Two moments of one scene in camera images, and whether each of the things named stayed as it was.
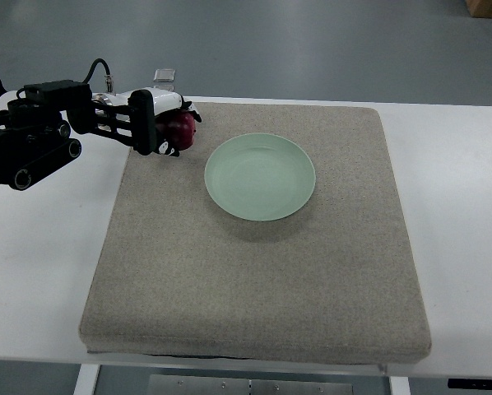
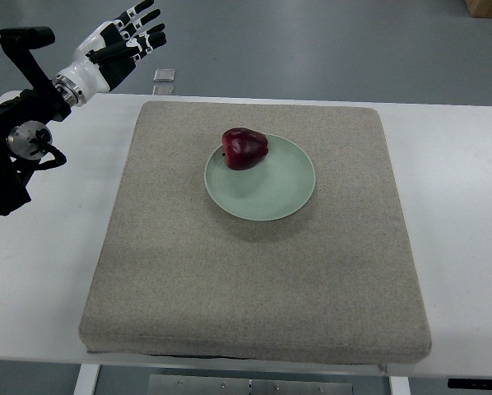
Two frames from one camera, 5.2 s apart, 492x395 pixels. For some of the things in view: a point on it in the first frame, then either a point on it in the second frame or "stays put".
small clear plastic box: (164, 75) stays put
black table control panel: (479, 384) stays put
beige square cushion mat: (336, 278) stays put
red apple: (177, 127) to (243, 147)
